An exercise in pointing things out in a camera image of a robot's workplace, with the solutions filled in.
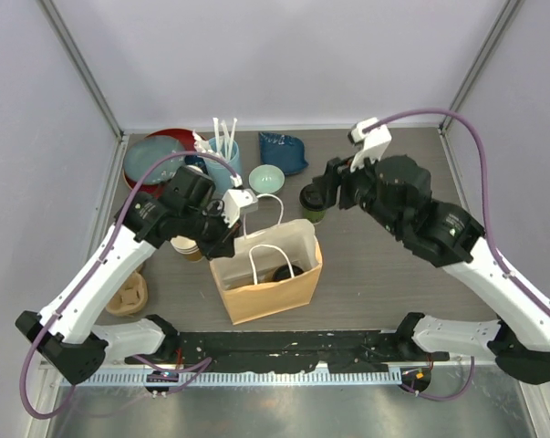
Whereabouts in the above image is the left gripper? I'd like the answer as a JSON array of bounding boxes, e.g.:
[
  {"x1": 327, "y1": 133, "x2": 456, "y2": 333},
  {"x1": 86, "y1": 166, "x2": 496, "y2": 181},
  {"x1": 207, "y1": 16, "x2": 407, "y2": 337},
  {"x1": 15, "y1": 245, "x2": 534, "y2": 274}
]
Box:
[{"x1": 181, "y1": 201, "x2": 243, "y2": 261}]

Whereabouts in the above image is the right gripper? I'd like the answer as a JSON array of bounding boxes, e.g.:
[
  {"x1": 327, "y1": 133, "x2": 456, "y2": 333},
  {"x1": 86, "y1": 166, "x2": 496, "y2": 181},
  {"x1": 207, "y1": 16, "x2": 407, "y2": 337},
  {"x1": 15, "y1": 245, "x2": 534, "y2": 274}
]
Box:
[{"x1": 314, "y1": 145, "x2": 403, "y2": 235}]

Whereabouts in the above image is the brown paper cup stack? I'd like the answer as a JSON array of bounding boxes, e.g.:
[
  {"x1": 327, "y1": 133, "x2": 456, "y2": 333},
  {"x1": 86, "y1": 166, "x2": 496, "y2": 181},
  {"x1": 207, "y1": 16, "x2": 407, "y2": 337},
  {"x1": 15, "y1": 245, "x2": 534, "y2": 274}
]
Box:
[{"x1": 170, "y1": 236, "x2": 203, "y2": 263}]

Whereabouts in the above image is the green paper cup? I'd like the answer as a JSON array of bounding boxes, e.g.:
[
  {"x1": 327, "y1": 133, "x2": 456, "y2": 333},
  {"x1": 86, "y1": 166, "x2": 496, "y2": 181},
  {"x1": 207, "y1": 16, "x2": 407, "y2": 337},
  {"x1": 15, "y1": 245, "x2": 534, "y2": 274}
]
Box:
[{"x1": 302, "y1": 207, "x2": 326, "y2": 224}]

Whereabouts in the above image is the brown paper bag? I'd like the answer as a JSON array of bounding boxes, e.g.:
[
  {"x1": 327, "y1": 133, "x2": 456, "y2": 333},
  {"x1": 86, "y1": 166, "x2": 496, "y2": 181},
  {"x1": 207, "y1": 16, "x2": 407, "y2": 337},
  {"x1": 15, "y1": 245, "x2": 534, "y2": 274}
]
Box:
[{"x1": 209, "y1": 219, "x2": 323, "y2": 325}]

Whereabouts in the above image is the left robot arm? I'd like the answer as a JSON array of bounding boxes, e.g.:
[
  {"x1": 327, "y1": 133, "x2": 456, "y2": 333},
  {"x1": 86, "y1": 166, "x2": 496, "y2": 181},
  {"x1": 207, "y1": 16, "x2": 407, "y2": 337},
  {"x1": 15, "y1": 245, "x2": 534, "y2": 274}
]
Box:
[{"x1": 16, "y1": 168, "x2": 254, "y2": 385}]

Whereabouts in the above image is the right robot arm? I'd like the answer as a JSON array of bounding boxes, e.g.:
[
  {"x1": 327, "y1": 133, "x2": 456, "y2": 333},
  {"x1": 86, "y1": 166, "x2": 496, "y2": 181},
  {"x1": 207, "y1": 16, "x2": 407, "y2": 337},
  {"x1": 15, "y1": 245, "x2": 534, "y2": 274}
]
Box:
[{"x1": 313, "y1": 155, "x2": 550, "y2": 385}]

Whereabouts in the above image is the light blue straw holder cup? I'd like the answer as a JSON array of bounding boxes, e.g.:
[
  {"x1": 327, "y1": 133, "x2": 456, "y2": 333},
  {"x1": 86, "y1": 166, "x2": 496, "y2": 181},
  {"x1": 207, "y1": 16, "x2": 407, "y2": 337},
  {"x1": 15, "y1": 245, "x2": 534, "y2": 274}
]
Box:
[{"x1": 205, "y1": 138, "x2": 244, "y2": 191}]

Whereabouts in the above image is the pale green ceramic bowl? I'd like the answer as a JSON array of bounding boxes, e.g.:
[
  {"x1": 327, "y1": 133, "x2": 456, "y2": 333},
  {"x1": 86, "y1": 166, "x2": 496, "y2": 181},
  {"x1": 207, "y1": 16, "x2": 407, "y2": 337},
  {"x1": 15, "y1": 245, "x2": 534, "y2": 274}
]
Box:
[{"x1": 248, "y1": 164, "x2": 285, "y2": 194}]

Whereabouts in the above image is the dark blue leaf-shaped plate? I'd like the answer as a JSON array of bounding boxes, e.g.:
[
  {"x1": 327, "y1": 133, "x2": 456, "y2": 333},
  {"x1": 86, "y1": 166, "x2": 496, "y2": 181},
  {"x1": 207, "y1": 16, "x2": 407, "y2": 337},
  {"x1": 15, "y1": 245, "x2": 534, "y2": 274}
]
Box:
[{"x1": 258, "y1": 131, "x2": 309, "y2": 175}]

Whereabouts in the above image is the cardboard cup carrier stack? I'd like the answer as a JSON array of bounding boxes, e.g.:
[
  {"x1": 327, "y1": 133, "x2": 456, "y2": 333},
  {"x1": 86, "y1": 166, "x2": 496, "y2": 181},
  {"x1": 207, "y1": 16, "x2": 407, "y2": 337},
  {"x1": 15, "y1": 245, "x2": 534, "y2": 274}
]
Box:
[{"x1": 105, "y1": 272, "x2": 149, "y2": 317}]

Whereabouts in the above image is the red round plate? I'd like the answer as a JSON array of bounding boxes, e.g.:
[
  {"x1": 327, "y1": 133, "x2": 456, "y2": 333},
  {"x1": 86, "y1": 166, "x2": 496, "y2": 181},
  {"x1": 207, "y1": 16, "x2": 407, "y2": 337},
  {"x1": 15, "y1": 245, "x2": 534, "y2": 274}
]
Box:
[{"x1": 122, "y1": 129, "x2": 194, "y2": 193}]

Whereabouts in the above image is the grey-blue round plate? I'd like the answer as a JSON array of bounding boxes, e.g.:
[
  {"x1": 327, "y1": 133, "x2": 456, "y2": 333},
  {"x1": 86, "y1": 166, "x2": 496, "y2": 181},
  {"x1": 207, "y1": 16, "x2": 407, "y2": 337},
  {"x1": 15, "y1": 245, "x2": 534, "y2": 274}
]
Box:
[{"x1": 123, "y1": 136, "x2": 185, "y2": 185}]

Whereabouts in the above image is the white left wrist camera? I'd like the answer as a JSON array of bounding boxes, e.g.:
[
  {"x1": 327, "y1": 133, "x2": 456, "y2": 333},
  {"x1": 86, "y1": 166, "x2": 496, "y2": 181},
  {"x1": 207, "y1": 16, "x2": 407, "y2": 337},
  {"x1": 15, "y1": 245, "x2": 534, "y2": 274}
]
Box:
[{"x1": 222, "y1": 188, "x2": 258, "y2": 228}]

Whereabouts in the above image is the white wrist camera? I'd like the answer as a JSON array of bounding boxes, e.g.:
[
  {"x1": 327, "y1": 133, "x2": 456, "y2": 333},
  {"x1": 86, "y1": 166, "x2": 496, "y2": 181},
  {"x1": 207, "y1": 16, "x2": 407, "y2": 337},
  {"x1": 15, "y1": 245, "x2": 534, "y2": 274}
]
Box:
[
  {"x1": 222, "y1": 188, "x2": 258, "y2": 228},
  {"x1": 348, "y1": 118, "x2": 392, "y2": 172}
]

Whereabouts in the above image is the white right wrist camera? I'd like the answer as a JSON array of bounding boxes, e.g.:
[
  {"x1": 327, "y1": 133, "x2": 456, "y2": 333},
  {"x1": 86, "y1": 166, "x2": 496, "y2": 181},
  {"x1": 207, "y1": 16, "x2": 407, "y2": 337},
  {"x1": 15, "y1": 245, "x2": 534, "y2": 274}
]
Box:
[{"x1": 348, "y1": 118, "x2": 392, "y2": 172}]

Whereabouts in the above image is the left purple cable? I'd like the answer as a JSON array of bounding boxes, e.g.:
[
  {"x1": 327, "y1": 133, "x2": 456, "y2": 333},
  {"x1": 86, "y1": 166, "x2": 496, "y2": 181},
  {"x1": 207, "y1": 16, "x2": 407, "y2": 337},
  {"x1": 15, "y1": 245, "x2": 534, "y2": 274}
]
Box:
[{"x1": 17, "y1": 151, "x2": 244, "y2": 420}]

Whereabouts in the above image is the purple cable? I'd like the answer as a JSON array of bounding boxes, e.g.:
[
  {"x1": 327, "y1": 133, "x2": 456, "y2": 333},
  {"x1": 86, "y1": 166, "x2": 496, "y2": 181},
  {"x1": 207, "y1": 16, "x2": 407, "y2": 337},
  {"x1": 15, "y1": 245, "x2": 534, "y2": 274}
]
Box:
[
  {"x1": 17, "y1": 151, "x2": 244, "y2": 420},
  {"x1": 369, "y1": 107, "x2": 550, "y2": 401}
]

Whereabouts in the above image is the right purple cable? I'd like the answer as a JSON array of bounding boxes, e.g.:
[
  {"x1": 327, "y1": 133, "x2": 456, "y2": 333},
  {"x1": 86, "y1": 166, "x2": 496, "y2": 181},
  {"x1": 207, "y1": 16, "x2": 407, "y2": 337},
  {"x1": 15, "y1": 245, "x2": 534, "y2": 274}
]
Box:
[{"x1": 369, "y1": 107, "x2": 550, "y2": 401}]

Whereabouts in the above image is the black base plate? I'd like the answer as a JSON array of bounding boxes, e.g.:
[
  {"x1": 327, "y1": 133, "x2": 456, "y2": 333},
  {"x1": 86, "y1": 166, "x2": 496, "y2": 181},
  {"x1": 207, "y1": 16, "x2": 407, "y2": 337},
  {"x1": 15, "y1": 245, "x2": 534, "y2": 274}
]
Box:
[{"x1": 123, "y1": 328, "x2": 450, "y2": 373}]

